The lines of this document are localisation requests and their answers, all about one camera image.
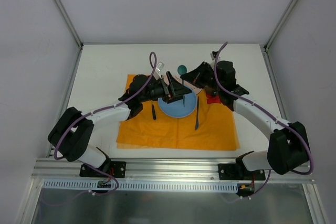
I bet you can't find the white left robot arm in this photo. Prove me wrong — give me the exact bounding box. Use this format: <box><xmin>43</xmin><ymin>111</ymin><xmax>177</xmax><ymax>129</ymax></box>
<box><xmin>47</xmin><ymin>72</ymin><xmax>192</xmax><ymax>177</ymax></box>

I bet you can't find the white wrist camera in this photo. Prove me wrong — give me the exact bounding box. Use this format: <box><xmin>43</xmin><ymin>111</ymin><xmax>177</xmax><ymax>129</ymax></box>
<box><xmin>153</xmin><ymin>61</ymin><xmax>164</xmax><ymax>80</ymax></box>
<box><xmin>210</xmin><ymin>51</ymin><xmax>219</xmax><ymax>61</ymax></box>

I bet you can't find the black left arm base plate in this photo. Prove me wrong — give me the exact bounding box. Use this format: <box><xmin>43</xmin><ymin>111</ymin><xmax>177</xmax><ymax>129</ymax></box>
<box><xmin>79</xmin><ymin>159</ymin><xmax>127</xmax><ymax>178</ymax></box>

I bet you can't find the gold fork green handle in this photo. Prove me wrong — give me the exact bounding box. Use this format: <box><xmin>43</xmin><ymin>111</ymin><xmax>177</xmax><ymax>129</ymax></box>
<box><xmin>151</xmin><ymin>103</ymin><xmax>156</xmax><ymax>120</ymax></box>

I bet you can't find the right aluminium frame post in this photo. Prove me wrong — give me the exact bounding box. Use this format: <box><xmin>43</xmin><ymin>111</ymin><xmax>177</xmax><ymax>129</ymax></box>
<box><xmin>263</xmin><ymin>0</ymin><xmax>300</xmax><ymax>52</ymax></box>

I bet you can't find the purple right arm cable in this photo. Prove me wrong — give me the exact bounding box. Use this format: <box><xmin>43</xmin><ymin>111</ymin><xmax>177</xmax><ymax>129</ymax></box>
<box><xmin>214</xmin><ymin>41</ymin><xmax>316</xmax><ymax>204</ymax></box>

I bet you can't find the light blue plate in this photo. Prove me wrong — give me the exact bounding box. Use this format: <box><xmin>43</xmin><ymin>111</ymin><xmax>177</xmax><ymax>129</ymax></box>
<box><xmin>158</xmin><ymin>91</ymin><xmax>197</xmax><ymax>118</ymax></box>

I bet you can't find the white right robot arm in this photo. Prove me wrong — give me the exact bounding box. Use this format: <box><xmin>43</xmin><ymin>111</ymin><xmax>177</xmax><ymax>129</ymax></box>
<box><xmin>179</xmin><ymin>61</ymin><xmax>314</xmax><ymax>180</ymax></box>

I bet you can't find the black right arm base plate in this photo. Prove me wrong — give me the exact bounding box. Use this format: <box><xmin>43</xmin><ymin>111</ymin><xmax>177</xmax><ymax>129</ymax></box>
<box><xmin>217</xmin><ymin>164</ymin><xmax>266</xmax><ymax>181</ymax></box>

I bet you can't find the left aluminium frame post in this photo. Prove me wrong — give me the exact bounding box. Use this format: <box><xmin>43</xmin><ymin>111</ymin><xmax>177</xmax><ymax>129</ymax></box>
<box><xmin>53</xmin><ymin>0</ymin><xmax>83</xmax><ymax>50</ymax></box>

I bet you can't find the white slotted cable duct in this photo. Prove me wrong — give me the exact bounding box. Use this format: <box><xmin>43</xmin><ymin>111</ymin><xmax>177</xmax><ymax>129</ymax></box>
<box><xmin>43</xmin><ymin>179</ymin><xmax>238</xmax><ymax>194</ymax></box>

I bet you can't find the orange cartoon cloth placemat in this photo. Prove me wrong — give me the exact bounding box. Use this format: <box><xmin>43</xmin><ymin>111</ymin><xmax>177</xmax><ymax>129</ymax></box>
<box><xmin>115</xmin><ymin>73</ymin><xmax>241</xmax><ymax>152</ymax></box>

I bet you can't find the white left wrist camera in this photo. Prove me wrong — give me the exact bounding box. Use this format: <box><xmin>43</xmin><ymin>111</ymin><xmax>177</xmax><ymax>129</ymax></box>
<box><xmin>153</xmin><ymin>61</ymin><xmax>164</xmax><ymax>80</ymax></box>

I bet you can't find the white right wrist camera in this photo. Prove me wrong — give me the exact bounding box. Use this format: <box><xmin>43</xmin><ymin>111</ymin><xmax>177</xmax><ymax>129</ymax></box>
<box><xmin>210</xmin><ymin>51</ymin><xmax>219</xmax><ymax>61</ymax></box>

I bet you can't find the teal plastic spoon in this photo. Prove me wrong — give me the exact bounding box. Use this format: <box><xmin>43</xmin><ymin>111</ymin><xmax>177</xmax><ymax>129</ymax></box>
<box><xmin>177</xmin><ymin>65</ymin><xmax>188</xmax><ymax>108</ymax></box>

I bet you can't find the aluminium frame post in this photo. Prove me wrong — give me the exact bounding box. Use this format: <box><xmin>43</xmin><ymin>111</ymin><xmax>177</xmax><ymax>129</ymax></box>
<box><xmin>53</xmin><ymin>0</ymin><xmax>83</xmax><ymax>50</ymax></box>
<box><xmin>263</xmin><ymin>0</ymin><xmax>300</xmax><ymax>52</ymax></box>

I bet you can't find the aluminium front rail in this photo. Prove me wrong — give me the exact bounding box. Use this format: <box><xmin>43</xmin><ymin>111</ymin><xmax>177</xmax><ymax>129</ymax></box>
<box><xmin>31</xmin><ymin>157</ymin><xmax>314</xmax><ymax>184</ymax></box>

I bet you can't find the blue plastic knife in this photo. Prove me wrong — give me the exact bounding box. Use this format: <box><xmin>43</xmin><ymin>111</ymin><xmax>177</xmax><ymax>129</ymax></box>
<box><xmin>195</xmin><ymin>97</ymin><xmax>200</xmax><ymax>130</ymax></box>

